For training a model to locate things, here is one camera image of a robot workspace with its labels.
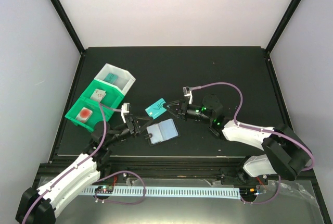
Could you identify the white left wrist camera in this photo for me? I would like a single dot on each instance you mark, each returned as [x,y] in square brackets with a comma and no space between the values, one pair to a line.
[125,110]

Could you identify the green bin near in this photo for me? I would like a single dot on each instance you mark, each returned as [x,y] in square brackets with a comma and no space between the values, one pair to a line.
[94,118]

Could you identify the controller board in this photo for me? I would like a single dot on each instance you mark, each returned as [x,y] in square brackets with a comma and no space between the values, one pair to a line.
[104,189]
[251,191]

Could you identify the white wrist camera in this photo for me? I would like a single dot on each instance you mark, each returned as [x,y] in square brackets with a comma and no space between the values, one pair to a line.
[187,94]
[125,110]

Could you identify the black left frame post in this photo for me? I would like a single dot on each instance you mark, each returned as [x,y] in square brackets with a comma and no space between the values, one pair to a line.
[68,25]

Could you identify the green bin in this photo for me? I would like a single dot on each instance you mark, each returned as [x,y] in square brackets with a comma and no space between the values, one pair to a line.
[94,118]
[112,99]

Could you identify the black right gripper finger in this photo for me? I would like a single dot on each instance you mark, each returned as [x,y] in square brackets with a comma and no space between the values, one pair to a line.
[174,110]
[176,103]

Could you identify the right controller board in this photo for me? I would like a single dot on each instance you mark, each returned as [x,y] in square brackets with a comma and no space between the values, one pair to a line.
[251,191]

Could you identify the white slotted cable duct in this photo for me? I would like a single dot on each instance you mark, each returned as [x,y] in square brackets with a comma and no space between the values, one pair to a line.
[168,191]

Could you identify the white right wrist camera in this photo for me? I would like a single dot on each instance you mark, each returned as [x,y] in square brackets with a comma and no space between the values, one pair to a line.
[187,94]

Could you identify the green bin middle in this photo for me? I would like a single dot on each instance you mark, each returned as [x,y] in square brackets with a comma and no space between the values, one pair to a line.
[112,99]

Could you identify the white card in green bin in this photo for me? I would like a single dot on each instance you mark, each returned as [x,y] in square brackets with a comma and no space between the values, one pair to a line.
[98,95]

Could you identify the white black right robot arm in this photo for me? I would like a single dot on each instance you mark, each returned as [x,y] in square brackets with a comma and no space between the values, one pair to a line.
[284,155]

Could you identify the black right frame post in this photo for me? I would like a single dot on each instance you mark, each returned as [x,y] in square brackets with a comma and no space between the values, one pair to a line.
[292,7]

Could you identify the left controller board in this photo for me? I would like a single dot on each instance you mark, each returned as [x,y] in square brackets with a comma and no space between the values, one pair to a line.
[104,189]

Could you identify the teal card in white bin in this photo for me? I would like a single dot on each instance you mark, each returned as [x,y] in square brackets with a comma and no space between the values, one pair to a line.
[111,78]

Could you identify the red circle card in bin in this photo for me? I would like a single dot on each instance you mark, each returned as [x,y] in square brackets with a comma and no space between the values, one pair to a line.
[84,115]

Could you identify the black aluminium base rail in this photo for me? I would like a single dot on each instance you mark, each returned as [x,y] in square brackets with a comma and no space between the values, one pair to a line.
[209,168]

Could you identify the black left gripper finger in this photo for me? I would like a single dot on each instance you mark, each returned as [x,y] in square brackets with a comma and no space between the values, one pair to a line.
[137,119]
[141,125]

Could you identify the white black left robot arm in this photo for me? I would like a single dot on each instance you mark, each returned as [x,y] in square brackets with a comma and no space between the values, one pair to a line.
[45,204]

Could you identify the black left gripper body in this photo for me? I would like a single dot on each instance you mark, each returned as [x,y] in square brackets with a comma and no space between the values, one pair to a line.
[125,134]

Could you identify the black frame post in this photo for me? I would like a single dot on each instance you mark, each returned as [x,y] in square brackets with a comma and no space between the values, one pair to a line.
[68,25]
[292,7]

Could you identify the teal card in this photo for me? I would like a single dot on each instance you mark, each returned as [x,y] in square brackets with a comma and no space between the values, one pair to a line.
[156,109]
[111,78]

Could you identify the white bin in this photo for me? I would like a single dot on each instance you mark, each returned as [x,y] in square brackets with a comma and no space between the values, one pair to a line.
[125,79]

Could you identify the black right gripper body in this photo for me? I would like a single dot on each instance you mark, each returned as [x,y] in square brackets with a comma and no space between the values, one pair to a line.
[195,114]

